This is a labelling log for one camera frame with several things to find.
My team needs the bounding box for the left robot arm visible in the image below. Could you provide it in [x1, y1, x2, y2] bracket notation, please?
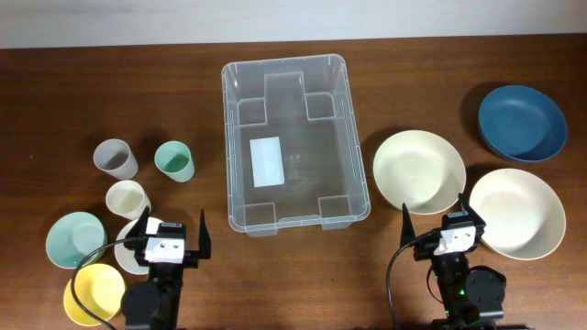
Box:
[121, 207, 212, 330]

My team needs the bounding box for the mint green plastic cup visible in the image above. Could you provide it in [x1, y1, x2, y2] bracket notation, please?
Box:
[154, 140, 195, 182]

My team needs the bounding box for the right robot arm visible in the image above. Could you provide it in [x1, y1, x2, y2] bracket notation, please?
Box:
[400, 194, 506, 329]

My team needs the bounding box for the grey plastic cup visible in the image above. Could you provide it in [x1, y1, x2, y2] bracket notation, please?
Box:
[93, 138, 138, 180]

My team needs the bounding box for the light teal small bowl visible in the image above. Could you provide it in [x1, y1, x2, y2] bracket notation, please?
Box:
[45, 212, 107, 270]

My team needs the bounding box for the white small bowl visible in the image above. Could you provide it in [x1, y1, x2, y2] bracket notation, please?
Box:
[115, 217, 161, 275]

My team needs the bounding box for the cream large bowl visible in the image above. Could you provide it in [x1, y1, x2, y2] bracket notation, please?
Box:
[372, 130, 467, 215]
[469, 169, 566, 260]

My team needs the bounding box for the yellow small bowl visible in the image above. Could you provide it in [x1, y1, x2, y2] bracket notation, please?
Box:
[63, 263, 126, 326]

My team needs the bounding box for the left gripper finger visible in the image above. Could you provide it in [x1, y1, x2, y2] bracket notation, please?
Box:
[198, 209, 212, 259]
[126, 206, 150, 238]

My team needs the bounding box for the dark blue large bowl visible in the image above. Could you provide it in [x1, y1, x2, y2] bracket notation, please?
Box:
[478, 85, 569, 163]

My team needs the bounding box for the clear plastic storage bin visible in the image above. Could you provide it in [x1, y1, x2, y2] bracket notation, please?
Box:
[221, 54, 371, 237]

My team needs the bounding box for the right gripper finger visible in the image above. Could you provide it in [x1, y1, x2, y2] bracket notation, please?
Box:
[458, 193, 485, 226]
[400, 203, 416, 248]

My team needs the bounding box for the white label in bin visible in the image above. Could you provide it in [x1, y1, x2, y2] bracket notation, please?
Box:
[249, 137, 284, 188]

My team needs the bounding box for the cream plastic cup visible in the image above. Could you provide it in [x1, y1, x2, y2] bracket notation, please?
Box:
[105, 180, 152, 221]

